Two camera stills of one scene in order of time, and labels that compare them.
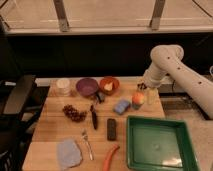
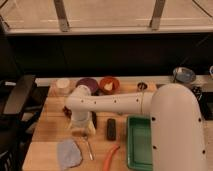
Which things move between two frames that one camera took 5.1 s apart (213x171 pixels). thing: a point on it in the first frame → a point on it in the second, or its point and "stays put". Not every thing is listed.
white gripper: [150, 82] → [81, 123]
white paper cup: [62, 87] stays put
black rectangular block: [111, 129] stays put
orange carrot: [108, 157] stays put
